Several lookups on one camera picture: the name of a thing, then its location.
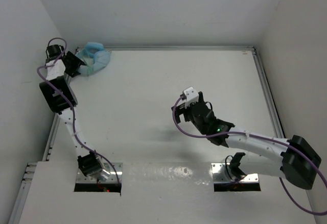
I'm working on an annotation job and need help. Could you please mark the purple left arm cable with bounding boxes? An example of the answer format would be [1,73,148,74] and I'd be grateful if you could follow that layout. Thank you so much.
[37,37,121,184]

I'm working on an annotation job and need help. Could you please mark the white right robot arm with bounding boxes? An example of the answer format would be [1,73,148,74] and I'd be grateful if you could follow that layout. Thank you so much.
[171,88,321,190]

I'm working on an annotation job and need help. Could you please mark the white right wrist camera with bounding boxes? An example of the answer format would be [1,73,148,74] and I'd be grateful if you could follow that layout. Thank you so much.
[181,86,199,108]

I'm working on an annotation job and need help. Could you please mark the white front cover board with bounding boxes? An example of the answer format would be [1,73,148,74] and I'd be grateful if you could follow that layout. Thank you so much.
[20,161,315,223]

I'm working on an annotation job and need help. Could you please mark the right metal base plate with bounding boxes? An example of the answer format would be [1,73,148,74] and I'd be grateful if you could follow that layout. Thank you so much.
[211,162,259,184]

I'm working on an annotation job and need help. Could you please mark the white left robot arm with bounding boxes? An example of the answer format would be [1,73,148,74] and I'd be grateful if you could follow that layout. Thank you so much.
[39,44,105,179]

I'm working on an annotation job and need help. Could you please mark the metal base plate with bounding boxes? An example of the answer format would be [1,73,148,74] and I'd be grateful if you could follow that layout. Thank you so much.
[211,162,259,184]
[75,163,123,184]

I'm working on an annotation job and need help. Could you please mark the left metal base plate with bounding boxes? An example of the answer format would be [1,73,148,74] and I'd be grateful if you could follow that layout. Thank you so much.
[75,163,123,184]

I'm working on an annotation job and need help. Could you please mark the light blue headphones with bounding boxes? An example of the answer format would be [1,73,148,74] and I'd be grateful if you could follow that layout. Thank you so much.
[76,42,111,77]

